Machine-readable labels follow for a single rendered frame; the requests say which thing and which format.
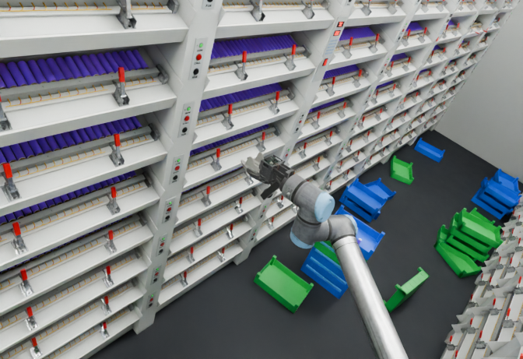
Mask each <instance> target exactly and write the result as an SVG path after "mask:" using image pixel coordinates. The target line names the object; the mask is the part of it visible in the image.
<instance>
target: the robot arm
mask: <svg viewBox="0 0 523 359"><path fill-rule="evenodd" d="M276 157H277V156H276V155H274V154H273V156H270V157H267V158H265V159H264V158H263V154H262V153H261V152H259V153H258V155H257V156H256V158H255V159H254V158H253V157H248V158H247V161H246V162H245V161H244V160H241V161H240V162H241V163H242V165H243V167H244V169H245V170H246V171H247V172H248V173H249V175H250V176H251V177H252V178H254V179H256V180H258V181H261V182H263V183H264V184H268V185H269V184H270V186H269V187H268V188H266V189H265V190H264V191H263V193H262V194H260V196H261V197H262V199H263V200H265V199H267V198H271V197H272V195H273V194H274V193H275V192H276V191H277V190H278V189H279V190H280V191H281V192H282V195H283V196H284V197H285V198H286V199H288V200H289V201H291V202H292V203H293V204H295V205H296V206H298V207H299V209H298V211H297V215H296V218H295V220H294V223H293V226H292V227H291V232H290V239H291V241H292V242H293V243H294V244H295V245H297V246H298V247H300V248H312V247H313V246H314V243H315V242H317V241H330V242H331V245H332V248H333V249H334V251H335V254H336V256H337V259H338V261H339V265H340V266H341V269H342V272H343V274H344V277H345V279H346V282H347V284H348V287H349V290H350V292H351V295H352V297H353V300H354V302H355V305H356V308H357V310H358V312H359V315H360V318H361V320H362V323H363V326H364V328H365V330H366V333H367V336H368V338H369V341H370V344H371V346H372V348H373V351H374V354H375V356H376V358H377V359H408V357H407V355H406V352H405V350H404V348H403V345H402V343H401V340H400V339H399V337H398V334H397V332H396V330H395V327H394V325H393V323H392V320H391V318H390V315H389V314H388V311H387V308H386V307H385V305H384V302H383V300H382V297H381V295H380V293H379V290H378V288H377V285H376V283H375V282H374V278H373V277H372V275H371V272H370V270H369V268H368V265H367V263H366V260H365V258H364V257H363V253H362V252H361V250H360V246H359V245H358V243H357V240H356V235H357V231H358V230H357V225H356V221H355V220H354V219H353V218H352V217H351V216H350V215H344V214H338V215H331V214H332V211H333V209H334V206H335V200H334V199H333V197H331V196H330V195H329V194H328V193H327V192H324V191H322V190H321V189H320V188H318V187H316V186H315V185H313V184H311V183H310V182H309V181H307V180H306V179H304V178H302V177H301V176H299V175H298V174H294V170H293V169H292V168H290V167H288V166H286V165H285V164H284V160H282V159H280V158H279V157H277V158H278V159H280V160H281V161H280V160H277V159H276Z"/></svg>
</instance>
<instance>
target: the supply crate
mask: <svg viewBox="0 0 523 359"><path fill-rule="evenodd" d="M343 208H344V205H341V206H340V207H339V209H338V210H337V211H336V213H335V214H334V215H338V214H344V215H352V214H350V213H348V212H347V211H345V210H344V209H343ZM352 216H353V215H352ZM353 219H354V220H355V221H356V225H357V228H358V229H357V230H358V231H357V235H356V240H357V241H358V239H359V238H361V239H362V241H361V242H360V243H359V246H360V250H361V252H362V253H363V257H364V258H365V259H366V260H368V259H369V258H370V257H371V256H372V254H373V253H374V251H375V248H376V247H377V246H378V244H379V242H380V241H381V239H382V238H383V236H384V234H385V233H384V232H383V231H382V232H381V233H380V234H379V233H378V232H376V231H375V230H374V229H372V228H371V227H369V226H367V225H366V224H365V223H364V222H362V221H361V220H359V219H357V218H356V217H355V216H353Z"/></svg>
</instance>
